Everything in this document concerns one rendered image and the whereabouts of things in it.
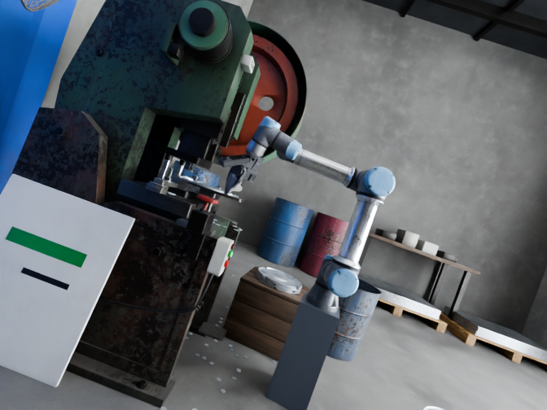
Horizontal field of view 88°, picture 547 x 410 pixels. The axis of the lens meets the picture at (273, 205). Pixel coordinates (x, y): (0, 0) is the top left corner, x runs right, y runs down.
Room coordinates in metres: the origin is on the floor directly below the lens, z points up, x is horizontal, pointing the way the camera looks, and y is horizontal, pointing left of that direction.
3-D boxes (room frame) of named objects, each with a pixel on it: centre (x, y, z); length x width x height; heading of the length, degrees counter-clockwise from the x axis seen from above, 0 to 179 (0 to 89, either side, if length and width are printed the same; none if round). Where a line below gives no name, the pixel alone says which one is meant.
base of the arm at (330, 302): (1.30, -0.36, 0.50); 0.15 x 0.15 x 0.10
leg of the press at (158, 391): (1.07, 0.59, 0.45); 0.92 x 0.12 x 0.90; 87
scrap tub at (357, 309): (2.00, -0.69, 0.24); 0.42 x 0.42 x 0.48
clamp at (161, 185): (1.16, 0.44, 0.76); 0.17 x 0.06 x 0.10; 177
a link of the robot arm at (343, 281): (1.16, -0.36, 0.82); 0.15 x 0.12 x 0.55; 1
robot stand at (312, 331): (1.30, -0.36, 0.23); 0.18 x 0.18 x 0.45; 76
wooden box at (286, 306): (1.76, -0.19, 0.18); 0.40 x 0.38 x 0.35; 80
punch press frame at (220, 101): (1.33, 0.58, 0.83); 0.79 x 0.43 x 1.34; 87
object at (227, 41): (1.08, 0.47, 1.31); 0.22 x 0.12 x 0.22; 87
